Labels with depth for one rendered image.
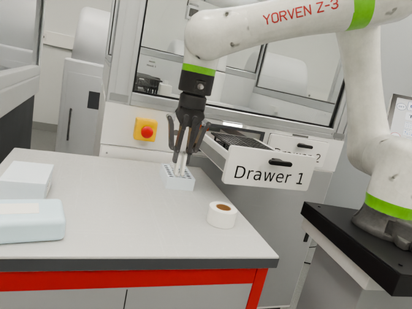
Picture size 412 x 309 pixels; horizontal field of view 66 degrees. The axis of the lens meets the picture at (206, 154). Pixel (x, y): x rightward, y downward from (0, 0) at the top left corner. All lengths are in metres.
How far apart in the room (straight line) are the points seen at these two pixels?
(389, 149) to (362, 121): 0.15
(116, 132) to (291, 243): 0.95
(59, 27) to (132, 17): 3.32
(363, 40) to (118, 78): 0.74
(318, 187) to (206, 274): 0.95
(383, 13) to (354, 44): 0.18
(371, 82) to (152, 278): 0.76
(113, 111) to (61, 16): 3.35
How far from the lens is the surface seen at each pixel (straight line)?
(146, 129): 1.07
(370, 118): 1.02
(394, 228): 0.92
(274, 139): 1.31
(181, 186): 0.94
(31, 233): 0.63
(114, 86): 1.12
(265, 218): 1.45
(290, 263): 1.67
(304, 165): 1.01
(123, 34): 1.11
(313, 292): 1.05
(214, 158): 1.01
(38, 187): 0.75
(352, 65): 1.01
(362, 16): 0.82
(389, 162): 0.90
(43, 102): 4.49
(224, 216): 0.76
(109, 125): 1.13
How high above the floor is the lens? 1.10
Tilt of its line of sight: 14 degrees down
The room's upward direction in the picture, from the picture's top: 12 degrees clockwise
